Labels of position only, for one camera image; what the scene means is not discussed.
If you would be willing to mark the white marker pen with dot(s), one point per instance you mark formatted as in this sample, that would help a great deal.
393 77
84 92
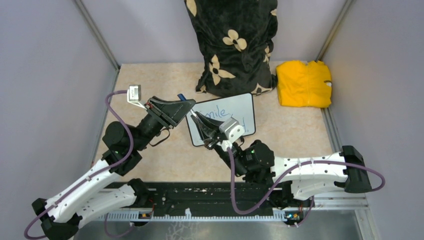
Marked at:
193 113

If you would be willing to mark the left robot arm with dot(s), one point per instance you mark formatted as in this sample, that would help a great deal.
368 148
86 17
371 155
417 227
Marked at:
62 215

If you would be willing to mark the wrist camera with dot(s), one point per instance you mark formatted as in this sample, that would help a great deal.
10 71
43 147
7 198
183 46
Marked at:
134 96
232 131

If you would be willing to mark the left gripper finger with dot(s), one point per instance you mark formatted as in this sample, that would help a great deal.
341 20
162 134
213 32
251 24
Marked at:
158 102
173 112

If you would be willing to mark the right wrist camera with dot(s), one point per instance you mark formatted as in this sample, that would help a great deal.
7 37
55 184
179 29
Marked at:
232 131

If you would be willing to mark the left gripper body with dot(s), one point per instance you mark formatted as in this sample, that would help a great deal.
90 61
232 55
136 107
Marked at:
153 114

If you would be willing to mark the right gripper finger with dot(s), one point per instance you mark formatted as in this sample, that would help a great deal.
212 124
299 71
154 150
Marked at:
205 122
201 131

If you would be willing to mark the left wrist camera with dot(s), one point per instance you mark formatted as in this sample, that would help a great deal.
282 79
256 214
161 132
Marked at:
134 96

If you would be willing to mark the folded yellow garment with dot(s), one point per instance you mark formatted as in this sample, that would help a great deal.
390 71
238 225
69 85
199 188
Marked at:
301 84

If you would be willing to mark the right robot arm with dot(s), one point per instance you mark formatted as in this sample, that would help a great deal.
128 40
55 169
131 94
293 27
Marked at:
258 164

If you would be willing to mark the small whiteboard black frame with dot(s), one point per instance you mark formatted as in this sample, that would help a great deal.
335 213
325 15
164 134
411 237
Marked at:
239 107

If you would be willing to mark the black floral blanket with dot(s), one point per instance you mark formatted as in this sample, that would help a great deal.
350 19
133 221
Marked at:
235 38

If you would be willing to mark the aluminium rail frame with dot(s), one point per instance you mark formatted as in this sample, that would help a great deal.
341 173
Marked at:
209 205

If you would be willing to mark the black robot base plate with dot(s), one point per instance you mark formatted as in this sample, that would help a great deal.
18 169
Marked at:
162 187

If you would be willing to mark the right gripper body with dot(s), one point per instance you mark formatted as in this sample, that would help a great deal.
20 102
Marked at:
211 142

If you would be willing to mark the blue marker cap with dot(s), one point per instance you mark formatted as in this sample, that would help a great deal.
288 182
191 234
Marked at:
181 97

